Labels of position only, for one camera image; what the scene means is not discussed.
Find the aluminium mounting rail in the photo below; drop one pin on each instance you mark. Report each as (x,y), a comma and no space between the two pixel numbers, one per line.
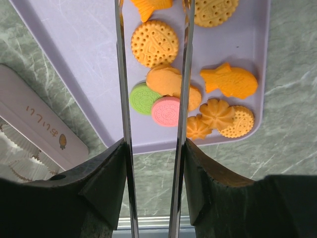
(153,222)

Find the green round cookie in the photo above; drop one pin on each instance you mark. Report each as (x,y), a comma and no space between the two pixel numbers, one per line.
(142,98)

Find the plain orange scalloped cookie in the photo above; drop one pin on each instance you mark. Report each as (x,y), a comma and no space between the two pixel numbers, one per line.
(165,80)

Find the square cookie tin box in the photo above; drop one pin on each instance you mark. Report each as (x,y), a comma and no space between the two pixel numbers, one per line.
(45,145)

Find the pink round cookie lower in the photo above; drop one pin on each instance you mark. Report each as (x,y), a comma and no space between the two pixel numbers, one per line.
(165,111)

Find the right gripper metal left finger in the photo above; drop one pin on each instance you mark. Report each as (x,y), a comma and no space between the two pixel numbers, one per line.
(124,96)

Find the orange flower cookie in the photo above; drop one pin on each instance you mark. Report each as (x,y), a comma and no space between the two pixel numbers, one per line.
(196,128)
(217,114)

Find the lavender plastic tray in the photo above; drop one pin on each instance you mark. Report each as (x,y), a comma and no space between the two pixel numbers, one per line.
(79,39)

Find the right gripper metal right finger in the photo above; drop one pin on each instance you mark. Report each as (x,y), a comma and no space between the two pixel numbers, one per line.
(175,210)

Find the plain orange round cookie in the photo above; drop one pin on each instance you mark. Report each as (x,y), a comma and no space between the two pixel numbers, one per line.
(195,98)

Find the orange fish cookie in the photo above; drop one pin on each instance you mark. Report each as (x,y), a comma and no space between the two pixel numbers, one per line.
(231,81)
(147,7)

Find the orange round biscuit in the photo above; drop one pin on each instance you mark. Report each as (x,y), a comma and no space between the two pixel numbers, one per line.
(212,13)

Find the orange dotted round cookie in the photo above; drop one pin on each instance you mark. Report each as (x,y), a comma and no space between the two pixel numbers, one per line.
(243,123)

